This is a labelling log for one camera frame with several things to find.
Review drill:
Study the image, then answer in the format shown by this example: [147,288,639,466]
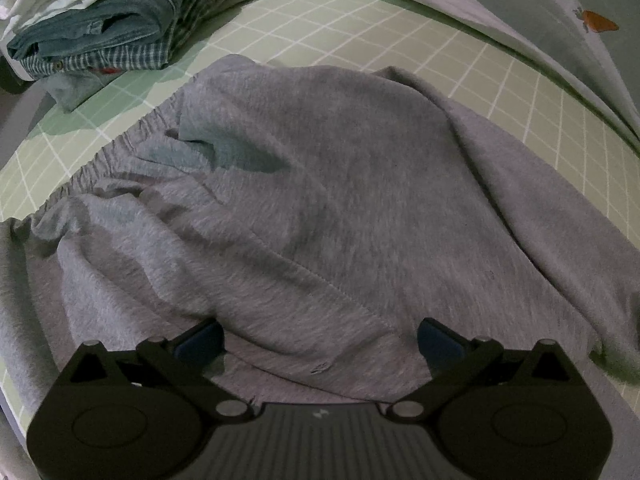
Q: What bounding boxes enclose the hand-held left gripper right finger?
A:
[382,316,581,424]

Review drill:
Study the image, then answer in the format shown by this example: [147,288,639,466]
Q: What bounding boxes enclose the green grid bed sheet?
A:
[0,0,640,480]

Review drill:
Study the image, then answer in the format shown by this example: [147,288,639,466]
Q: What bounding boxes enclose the grey sweatpants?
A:
[0,54,640,441]

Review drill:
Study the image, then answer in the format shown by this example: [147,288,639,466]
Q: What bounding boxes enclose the folded plaid shirt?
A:
[19,0,251,82]

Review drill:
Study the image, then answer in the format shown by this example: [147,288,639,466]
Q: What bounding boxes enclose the white carrot print quilt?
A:
[279,0,640,142]

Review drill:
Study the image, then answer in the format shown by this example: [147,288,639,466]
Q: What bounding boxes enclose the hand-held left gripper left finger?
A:
[59,317,261,424]

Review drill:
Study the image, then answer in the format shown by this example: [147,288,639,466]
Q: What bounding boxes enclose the folded blue denim jeans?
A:
[7,0,197,61]

